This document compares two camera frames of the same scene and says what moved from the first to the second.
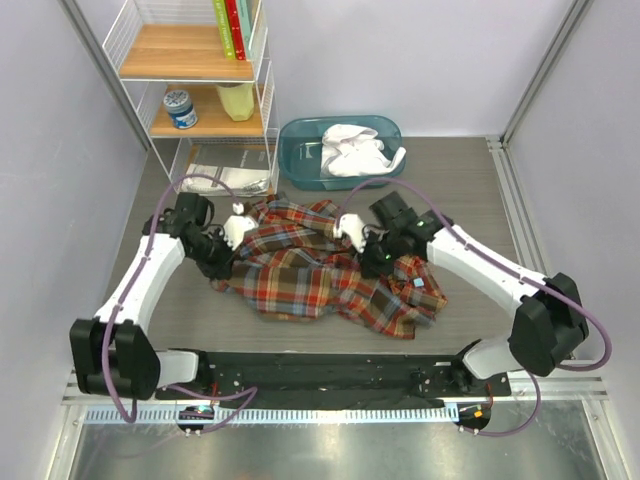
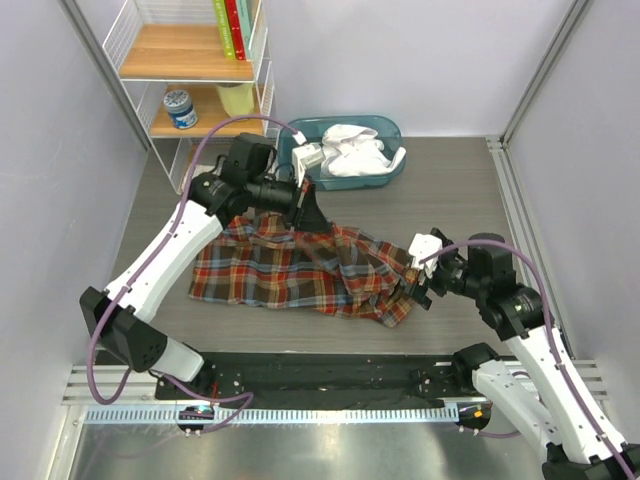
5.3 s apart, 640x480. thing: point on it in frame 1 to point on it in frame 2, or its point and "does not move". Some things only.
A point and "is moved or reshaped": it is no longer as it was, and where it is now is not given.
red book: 235,25 does not move
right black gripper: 370,268 to 419,293
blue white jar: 179,106 does not move
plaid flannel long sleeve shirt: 296,266 is moved or reshaped
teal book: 245,26 does not move
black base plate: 335,376 does not move
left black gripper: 222,268 to 308,216
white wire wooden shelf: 205,91 does not move
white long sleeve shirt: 350,150 does not move
